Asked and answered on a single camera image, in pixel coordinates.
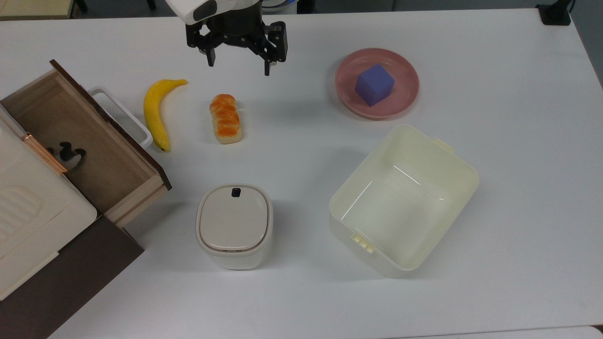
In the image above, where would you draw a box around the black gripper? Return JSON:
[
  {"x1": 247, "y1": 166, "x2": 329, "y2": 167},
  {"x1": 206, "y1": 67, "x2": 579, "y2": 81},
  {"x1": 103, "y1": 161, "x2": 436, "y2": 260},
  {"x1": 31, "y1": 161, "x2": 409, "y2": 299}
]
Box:
[{"x1": 186, "y1": 0, "x2": 288, "y2": 76}]

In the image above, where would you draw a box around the white drawer handle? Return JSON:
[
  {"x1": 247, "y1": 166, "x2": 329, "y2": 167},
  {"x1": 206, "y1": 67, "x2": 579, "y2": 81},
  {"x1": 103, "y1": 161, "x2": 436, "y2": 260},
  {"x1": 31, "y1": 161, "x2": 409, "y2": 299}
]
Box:
[{"x1": 88, "y1": 87, "x2": 154, "y2": 149}]

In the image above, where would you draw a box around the wooden drawer with dark front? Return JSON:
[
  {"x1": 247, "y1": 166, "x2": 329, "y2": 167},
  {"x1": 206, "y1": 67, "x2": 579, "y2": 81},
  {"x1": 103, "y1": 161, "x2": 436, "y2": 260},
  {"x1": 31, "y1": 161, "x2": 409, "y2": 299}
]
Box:
[{"x1": 0, "y1": 59, "x2": 172, "y2": 229}]

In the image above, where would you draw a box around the blue and white object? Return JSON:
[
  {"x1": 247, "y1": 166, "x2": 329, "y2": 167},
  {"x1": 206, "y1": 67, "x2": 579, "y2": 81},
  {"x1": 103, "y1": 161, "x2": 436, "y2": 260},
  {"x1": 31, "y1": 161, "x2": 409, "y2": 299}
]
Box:
[{"x1": 261, "y1": 0, "x2": 298, "y2": 13}]

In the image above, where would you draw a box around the orange glazed bread loaf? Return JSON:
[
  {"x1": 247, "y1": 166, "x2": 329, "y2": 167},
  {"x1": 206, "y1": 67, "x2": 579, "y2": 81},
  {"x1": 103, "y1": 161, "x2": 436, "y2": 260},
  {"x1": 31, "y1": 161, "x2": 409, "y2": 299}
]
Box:
[{"x1": 209, "y1": 93, "x2": 243, "y2": 145}]

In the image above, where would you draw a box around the yellow banana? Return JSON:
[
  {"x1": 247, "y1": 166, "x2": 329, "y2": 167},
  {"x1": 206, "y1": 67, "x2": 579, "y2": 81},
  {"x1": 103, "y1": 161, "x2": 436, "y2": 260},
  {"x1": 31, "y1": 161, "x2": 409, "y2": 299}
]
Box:
[{"x1": 143, "y1": 79, "x2": 188, "y2": 153}]

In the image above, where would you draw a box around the purple cube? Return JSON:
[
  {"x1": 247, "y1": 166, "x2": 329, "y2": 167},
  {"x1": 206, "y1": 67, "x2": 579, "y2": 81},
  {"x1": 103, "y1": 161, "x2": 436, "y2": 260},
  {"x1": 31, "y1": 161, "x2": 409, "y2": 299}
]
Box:
[{"x1": 354, "y1": 64, "x2": 396, "y2": 107}]

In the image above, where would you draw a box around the pink plate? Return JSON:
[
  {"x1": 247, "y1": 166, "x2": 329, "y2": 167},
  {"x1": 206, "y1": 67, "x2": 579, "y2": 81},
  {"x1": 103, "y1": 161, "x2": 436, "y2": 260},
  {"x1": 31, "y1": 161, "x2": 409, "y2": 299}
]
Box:
[{"x1": 334, "y1": 48, "x2": 420, "y2": 120}]

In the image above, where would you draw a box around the small beige lidded bin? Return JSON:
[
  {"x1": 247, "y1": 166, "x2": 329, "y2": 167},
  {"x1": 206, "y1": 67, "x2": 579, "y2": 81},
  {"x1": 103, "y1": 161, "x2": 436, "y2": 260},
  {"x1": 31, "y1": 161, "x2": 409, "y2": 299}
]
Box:
[{"x1": 196, "y1": 183, "x2": 274, "y2": 271}]

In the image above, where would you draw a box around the small black object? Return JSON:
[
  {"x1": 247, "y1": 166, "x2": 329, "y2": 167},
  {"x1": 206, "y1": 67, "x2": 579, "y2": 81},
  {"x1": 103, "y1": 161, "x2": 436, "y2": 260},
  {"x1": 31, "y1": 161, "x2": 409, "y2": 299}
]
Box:
[{"x1": 46, "y1": 141, "x2": 87, "y2": 170}]

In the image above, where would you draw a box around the wooden side table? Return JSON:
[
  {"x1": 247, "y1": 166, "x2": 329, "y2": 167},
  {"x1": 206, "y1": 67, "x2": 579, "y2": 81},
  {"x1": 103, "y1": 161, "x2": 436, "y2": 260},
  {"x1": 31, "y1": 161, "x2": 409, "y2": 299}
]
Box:
[{"x1": 0, "y1": 0, "x2": 77, "y2": 21}]

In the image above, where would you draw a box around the cream plastic storage box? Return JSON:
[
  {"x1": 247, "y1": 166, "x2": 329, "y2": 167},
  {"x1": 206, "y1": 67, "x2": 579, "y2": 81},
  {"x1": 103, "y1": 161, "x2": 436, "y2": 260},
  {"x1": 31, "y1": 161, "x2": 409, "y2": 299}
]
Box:
[{"x1": 328, "y1": 124, "x2": 481, "y2": 278}]

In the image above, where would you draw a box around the white countertop appliance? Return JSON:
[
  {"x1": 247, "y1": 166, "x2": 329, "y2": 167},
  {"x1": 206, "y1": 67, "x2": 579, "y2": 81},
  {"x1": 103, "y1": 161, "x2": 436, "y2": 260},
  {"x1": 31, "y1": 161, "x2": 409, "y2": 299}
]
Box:
[{"x1": 0, "y1": 104, "x2": 98, "y2": 302}]

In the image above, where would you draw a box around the dark brown cabinet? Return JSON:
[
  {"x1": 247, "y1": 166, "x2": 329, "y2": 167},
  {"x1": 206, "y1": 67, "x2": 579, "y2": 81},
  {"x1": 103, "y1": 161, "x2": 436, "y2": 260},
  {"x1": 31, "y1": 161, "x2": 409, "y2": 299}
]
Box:
[{"x1": 0, "y1": 214, "x2": 145, "y2": 339}]

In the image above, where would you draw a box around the black table clamp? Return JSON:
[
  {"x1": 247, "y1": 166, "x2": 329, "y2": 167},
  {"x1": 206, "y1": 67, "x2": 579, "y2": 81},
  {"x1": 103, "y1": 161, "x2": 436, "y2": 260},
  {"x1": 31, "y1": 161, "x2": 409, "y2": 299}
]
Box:
[{"x1": 536, "y1": 0, "x2": 576, "y2": 26}]

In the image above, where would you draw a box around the copper appliance handle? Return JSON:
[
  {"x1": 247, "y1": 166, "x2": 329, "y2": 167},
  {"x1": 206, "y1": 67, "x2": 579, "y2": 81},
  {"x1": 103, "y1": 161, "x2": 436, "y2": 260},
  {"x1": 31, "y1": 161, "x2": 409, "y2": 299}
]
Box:
[{"x1": 21, "y1": 132, "x2": 68, "y2": 176}]

